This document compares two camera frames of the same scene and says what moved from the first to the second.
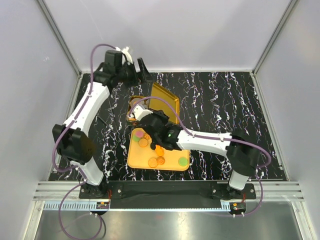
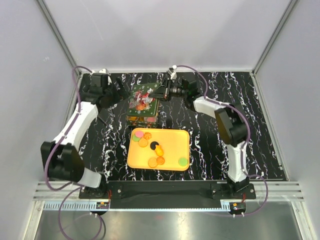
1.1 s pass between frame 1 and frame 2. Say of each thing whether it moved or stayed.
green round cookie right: stayed
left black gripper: moved
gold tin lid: moved
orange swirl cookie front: stayed
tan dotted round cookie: stayed
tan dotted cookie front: stayed
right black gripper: moved
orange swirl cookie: stayed
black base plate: stayed
